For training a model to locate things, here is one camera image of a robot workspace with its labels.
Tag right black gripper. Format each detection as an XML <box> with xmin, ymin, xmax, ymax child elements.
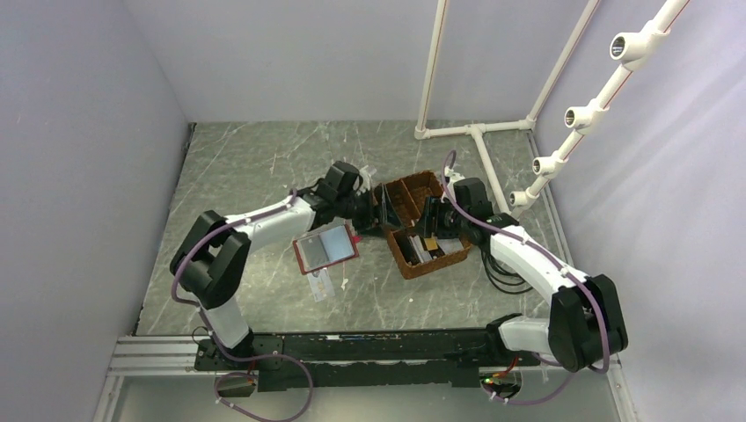
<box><xmin>413</xmin><ymin>195</ymin><xmax>470</xmax><ymax>239</ymax></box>

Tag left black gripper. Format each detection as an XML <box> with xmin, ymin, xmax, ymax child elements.
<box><xmin>336</xmin><ymin>184</ymin><xmax>405</xmax><ymax>238</ymax></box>

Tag gold striped credit card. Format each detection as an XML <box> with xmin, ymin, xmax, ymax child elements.
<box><xmin>422</xmin><ymin>236</ymin><xmax>439</xmax><ymax>251</ymax></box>

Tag white card stack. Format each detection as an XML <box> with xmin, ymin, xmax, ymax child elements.
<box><xmin>401</xmin><ymin>235</ymin><xmax>464</xmax><ymax>266</ymax></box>

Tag red leather card holder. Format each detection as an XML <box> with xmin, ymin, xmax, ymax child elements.
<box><xmin>292</xmin><ymin>223</ymin><xmax>359</xmax><ymax>275</ymax></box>

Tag grey credit card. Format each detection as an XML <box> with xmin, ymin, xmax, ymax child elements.
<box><xmin>299</xmin><ymin>237</ymin><xmax>330</xmax><ymax>270</ymax></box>

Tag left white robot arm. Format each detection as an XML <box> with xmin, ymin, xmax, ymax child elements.
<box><xmin>170</xmin><ymin>161</ymin><xmax>403</xmax><ymax>369</ymax></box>

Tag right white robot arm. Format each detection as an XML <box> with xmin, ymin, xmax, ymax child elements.
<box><xmin>414</xmin><ymin>178</ymin><xmax>628</xmax><ymax>373</ymax></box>

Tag brown woven basket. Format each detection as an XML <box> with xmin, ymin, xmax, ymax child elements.
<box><xmin>374</xmin><ymin>171</ymin><xmax>471</xmax><ymax>280</ymax></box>

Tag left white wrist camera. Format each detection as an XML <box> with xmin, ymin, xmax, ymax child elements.
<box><xmin>358</xmin><ymin>165</ymin><xmax>377</xmax><ymax>193</ymax></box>

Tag black cable bundle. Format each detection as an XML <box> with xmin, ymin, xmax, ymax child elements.
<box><xmin>480</xmin><ymin>247</ymin><xmax>531</xmax><ymax>295</ymax></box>

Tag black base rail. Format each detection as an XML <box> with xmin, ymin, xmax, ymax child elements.
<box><xmin>194</xmin><ymin>328</ymin><xmax>539</xmax><ymax>392</ymax></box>

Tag white pvc pipe frame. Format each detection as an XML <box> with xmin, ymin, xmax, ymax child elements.
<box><xmin>413</xmin><ymin>0</ymin><xmax>691</xmax><ymax>227</ymax></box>

